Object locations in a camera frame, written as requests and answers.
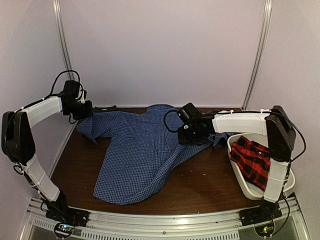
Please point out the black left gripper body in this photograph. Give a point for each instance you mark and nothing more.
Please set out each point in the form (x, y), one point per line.
(79, 112)

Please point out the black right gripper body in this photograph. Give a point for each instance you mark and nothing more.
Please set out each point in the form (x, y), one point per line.
(192, 136)

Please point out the blue plaid long sleeve shirt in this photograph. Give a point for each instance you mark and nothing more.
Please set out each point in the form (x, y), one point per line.
(142, 151)

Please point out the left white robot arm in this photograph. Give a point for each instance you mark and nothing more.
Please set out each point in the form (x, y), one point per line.
(17, 140)

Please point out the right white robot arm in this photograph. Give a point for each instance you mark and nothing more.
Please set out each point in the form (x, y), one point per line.
(272, 123)

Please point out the dark folded shirt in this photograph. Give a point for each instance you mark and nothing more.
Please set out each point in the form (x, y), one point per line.
(104, 109)

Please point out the red black plaid shirt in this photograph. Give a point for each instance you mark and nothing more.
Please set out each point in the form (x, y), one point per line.
(253, 161)

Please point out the white plastic bin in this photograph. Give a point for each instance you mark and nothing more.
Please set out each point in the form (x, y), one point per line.
(251, 191)

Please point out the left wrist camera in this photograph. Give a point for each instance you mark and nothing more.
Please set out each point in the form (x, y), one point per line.
(81, 96)

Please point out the front aluminium rail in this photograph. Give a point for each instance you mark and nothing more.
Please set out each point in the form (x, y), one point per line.
(224, 225)

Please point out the left aluminium frame post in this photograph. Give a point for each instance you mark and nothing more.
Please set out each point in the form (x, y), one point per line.
(72, 74)

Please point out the aluminium frame post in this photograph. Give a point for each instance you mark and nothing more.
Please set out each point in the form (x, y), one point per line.
(72, 74)
(264, 31)

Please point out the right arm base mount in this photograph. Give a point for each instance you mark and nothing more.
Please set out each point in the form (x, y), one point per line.
(262, 218)

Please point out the right aluminium frame post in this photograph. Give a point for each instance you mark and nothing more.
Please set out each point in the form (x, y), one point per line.
(264, 31)

